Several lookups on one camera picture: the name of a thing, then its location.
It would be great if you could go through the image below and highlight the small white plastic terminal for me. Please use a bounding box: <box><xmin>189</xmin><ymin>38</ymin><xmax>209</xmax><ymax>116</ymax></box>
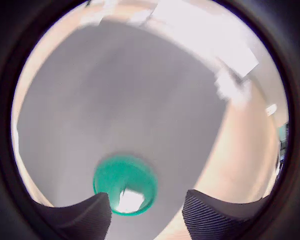
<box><xmin>116</xmin><ymin>189</ymin><xmax>145</xmax><ymax>213</ymax></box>

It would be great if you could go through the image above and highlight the long white tape piece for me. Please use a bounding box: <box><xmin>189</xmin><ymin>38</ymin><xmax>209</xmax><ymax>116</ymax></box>
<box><xmin>214</xmin><ymin>72</ymin><xmax>248</xmax><ymax>101</ymax></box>

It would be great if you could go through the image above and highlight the dark grey mat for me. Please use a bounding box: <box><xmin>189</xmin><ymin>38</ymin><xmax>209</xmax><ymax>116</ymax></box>
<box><xmin>16</xmin><ymin>19</ymin><xmax>228</xmax><ymax>240</ymax></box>

